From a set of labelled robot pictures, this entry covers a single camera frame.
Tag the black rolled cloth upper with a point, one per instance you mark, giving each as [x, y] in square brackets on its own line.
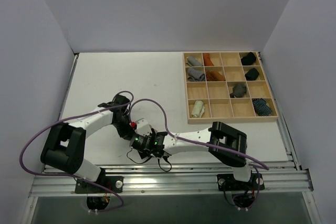
[248, 59]

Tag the grey striped rolled cloth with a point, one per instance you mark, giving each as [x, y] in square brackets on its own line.
[195, 75]

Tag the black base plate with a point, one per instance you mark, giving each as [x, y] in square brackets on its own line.
[227, 182]
[113, 183]

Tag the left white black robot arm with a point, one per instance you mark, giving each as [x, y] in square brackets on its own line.
[65, 145]

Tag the dark grey rolled cloth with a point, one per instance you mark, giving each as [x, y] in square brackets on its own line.
[239, 90]

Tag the aluminium frame rail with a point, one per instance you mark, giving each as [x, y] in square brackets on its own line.
[183, 179]

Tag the black rolled cloth lower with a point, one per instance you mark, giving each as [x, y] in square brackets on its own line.
[252, 74]

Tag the orange rolled cloth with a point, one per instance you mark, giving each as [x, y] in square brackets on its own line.
[213, 75]
[207, 59]

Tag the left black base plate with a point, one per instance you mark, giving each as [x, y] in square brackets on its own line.
[113, 183]

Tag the wooden compartment tray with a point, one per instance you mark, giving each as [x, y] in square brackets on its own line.
[219, 106]

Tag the orange rolled cloth upper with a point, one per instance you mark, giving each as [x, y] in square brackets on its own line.
[207, 59]

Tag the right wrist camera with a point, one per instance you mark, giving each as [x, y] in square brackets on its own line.
[143, 137]

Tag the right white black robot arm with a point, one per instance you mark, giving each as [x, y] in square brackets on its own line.
[220, 140]

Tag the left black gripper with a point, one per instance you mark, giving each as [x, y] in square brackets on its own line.
[125, 131]

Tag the blue striped rolled cloth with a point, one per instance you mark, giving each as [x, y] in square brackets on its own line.
[261, 108]

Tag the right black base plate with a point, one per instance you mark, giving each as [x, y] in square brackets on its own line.
[227, 182]

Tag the orange rolled cloth lower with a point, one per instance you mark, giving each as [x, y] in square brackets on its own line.
[213, 75]

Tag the black rolled cloth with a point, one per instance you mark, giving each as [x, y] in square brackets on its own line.
[248, 59]
[252, 74]

